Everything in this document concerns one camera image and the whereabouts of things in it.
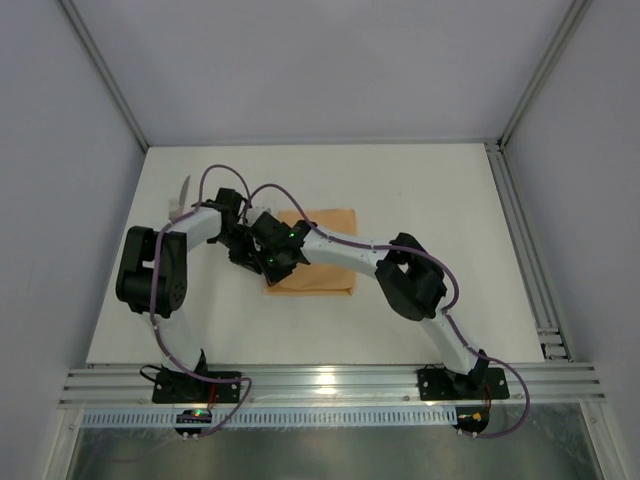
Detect peach satin cloth napkin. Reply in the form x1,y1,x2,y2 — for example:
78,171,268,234
264,209,357,296

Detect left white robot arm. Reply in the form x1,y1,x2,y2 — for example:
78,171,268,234
116,188,262,404

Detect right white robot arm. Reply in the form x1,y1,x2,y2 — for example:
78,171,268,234
248,212,488,395

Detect left controller board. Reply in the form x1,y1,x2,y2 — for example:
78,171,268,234
174,408,212,439

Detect controller board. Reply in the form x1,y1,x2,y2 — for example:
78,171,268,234
174,408,212,439
454,404,491,437

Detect right controller board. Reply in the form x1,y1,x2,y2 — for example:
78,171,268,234
454,404,491,437

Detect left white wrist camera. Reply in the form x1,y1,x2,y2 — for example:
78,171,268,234
246,207,272,223

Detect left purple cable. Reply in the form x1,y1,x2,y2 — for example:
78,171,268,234
149,163,254,451

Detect purple cable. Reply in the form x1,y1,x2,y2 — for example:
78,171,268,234
149,163,254,451
242,183,531,442

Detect pink handled table knife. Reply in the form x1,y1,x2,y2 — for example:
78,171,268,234
178,175,191,205

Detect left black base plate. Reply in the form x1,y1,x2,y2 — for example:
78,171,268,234
152,369,241,404

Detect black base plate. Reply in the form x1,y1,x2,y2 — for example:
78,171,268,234
152,369,241,404
416,362,510,401

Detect slotted cable duct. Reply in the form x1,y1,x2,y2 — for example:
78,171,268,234
80,405,455,429

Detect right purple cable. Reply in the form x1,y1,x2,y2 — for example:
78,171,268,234
242,183,531,442

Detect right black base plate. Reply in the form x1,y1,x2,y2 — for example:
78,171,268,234
416,362,510,401

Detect left aluminium frame post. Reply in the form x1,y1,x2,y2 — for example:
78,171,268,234
56,0,150,153

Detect aluminium frame post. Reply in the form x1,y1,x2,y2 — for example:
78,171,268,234
56,0,150,153
497,0,592,148

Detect right side aluminium rail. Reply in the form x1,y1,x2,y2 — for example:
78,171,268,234
485,142,573,362

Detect aluminium rail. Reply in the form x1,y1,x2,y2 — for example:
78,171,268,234
485,142,573,362
59,362,606,408

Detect front aluminium rail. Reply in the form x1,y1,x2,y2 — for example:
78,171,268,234
59,362,606,408

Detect right aluminium frame post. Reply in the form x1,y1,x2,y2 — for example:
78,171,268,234
497,0,592,148

